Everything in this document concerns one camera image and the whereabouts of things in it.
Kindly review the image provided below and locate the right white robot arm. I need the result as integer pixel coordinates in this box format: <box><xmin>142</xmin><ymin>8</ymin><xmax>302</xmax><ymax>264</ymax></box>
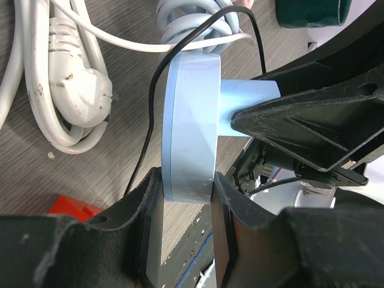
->
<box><xmin>230</xmin><ymin>1</ymin><xmax>383</xmax><ymax>214</ymax></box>

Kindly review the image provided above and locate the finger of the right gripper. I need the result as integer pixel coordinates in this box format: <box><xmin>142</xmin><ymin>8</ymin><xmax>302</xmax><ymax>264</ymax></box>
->
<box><xmin>256</xmin><ymin>1</ymin><xmax>383</xmax><ymax>95</ymax></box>

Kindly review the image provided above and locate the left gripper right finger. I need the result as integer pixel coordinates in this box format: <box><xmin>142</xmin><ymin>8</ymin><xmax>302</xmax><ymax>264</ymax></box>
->
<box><xmin>211</xmin><ymin>173</ymin><xmax>383</xmax><ymax>287</ymax></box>

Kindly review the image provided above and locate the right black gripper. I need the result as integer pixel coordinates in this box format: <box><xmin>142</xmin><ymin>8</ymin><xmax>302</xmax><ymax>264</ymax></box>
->
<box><xmin>230</xmin><ymin>88</ymin><xmax>383</xmax><ymax>196</ymax></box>

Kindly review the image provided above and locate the blue round socket hub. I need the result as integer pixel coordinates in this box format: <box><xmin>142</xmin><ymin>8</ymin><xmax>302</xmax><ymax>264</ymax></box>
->
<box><xmin>161</xmin><ymin>52</ymin><xmax>221</xmax><ymax>204</ymax></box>

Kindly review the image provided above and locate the red cube plug adapter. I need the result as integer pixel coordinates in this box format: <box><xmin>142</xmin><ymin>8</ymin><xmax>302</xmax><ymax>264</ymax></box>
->
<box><xmin>47</xmin><ymin>195</ymin><xmax>103</xmax><ymax>222</ymax></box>

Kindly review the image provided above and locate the white coiled power cord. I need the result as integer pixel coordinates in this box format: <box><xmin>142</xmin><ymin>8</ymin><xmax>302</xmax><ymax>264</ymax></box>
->
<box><xmin>0</xmin><ymin>0</ymin><xmax>256</xmax><ymax>155</ymax></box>

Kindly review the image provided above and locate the blue cube usb charger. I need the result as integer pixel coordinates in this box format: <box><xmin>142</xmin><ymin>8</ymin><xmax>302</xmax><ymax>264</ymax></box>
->
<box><xmin>218</xmin><ymin>79</ymin><xmax>281</xmax><ymax>137</ymax></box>

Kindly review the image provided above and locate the thin black usb cable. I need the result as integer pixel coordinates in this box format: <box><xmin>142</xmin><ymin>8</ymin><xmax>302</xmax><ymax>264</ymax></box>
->
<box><xmin>123</xmin><ymin>5</ymin><xmax>268</xmax><ymax>197</ymax></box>

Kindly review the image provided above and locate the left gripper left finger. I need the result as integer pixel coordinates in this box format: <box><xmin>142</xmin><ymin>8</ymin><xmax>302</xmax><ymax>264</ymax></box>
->
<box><xmin>1</xmin><ymin>167</ymin><xmax>164</xmax><ymax>287</ymax></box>

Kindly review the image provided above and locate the dark green mug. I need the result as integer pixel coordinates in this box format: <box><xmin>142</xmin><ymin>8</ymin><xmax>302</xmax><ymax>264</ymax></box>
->
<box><xmin>275</xmin><ymin>0</ymin><xmax>352</xmax><ymax>28</ymax></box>

